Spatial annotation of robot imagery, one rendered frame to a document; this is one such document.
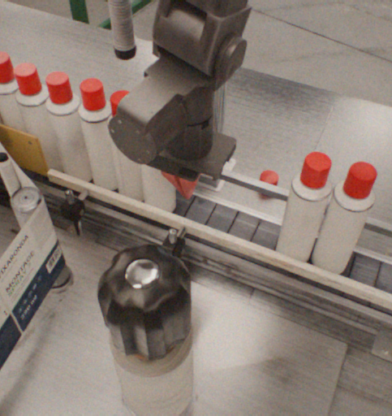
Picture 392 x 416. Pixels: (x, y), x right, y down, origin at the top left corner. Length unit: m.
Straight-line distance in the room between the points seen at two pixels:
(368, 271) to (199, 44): 0.47
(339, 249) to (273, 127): 0.40
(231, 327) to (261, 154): 0.39
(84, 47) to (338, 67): 1.65
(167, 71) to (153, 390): 0.32
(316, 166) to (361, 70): 2.08
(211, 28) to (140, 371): 0.32
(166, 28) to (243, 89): 0.66
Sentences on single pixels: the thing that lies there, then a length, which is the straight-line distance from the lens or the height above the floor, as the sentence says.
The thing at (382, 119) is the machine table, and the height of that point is 0.83.
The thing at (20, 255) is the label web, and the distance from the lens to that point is 0.64.
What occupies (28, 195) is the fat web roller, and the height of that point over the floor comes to 1.07.
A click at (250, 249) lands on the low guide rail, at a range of 0.76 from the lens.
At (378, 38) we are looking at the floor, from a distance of 2.95.
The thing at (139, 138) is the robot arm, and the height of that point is 1.20.
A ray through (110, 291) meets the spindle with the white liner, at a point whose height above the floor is 1.17.
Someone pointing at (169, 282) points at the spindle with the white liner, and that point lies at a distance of 0.42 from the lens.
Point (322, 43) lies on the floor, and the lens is 2.84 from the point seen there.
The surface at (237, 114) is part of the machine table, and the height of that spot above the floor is 0.83.
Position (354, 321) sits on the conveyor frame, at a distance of 0.82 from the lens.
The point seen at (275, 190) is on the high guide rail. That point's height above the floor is 0.96.
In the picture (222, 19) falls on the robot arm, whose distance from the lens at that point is 0.47.
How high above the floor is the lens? 1.54
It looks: 51 degrees down
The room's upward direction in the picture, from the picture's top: straight up
